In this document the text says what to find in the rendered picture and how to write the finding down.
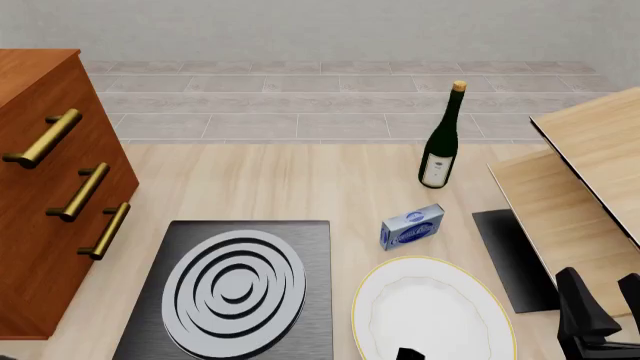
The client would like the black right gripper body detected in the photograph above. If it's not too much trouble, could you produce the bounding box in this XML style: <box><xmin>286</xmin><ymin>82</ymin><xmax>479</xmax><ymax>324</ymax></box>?
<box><xmin>562</xmin><ymin>334</ymin><xmax>640</xmax><ymax>360</ymax></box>

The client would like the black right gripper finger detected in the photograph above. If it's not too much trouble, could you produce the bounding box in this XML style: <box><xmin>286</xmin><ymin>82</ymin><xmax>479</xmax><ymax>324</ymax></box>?
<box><xmin>616</xmin><ymin>273</ymin><xmax>640</xmax><ymax>321</ymax></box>
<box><xmin>554</xmin><ymin>266</ymin><xmax>624</xmax><ymax>341</ymax></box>

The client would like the white plate with gold rim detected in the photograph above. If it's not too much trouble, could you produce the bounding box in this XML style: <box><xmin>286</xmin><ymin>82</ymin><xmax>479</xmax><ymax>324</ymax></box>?
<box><xmin>351</xmin><ymin>255</ymin><xmax>519</xmax><ymax>360</ymax></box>

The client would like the flat black stove plate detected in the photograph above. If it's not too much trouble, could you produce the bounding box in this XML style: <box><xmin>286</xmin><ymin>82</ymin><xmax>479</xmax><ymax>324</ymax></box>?
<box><xmin>111</xmin><ymin>219</ymin><xmax>335</xmax><ymax>360</ymax></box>

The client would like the pale wooden two-tier rack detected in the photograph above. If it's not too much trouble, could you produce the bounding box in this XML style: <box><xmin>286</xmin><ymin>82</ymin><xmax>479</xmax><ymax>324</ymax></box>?
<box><xmin>471</xmin><ymin>86</ymin><xmax>640</xmax><ymax>320</ymax></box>

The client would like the blue printed food box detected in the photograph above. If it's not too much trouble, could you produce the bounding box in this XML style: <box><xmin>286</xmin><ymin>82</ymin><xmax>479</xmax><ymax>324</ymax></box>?
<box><xmin>380</xmin><ymin>203</ymin><xmax>447</xmax><ymax>252</ymax></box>

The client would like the dark green wine bottle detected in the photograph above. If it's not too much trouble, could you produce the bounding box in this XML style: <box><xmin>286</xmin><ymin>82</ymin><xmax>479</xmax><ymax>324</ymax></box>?
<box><xmin>417</xmin><ymin>80</ymin><xmax>468</xmax><ymax>191</ymax></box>

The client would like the red-brown wooden cabinet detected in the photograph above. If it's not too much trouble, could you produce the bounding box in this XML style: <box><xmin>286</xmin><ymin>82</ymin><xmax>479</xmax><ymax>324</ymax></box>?
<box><xmin>0</xmin><ymin>48</ymin><xmax>141</xmax><ymax>341</ymax></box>

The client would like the short brass drawer handle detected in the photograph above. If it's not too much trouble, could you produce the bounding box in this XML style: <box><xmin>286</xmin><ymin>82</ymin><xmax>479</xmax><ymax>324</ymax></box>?
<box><xmin>76</xmin><ymin>201</ymin><xmax>132</xmax><ymax>261</ymax></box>

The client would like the medium brass drawer handle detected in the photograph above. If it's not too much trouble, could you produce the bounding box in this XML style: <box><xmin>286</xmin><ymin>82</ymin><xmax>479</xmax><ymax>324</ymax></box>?
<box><xmin>45</xmin><ymin>161</ymin><xmax>111</xmax><ymax>223</ymax></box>

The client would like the long brass drawer handle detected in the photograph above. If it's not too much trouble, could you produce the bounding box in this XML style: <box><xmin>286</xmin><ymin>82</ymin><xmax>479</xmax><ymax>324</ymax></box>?
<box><xmin>1</xmin><ymin>108</ymin><xmax>84</xmax><ymax>170</ymax></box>

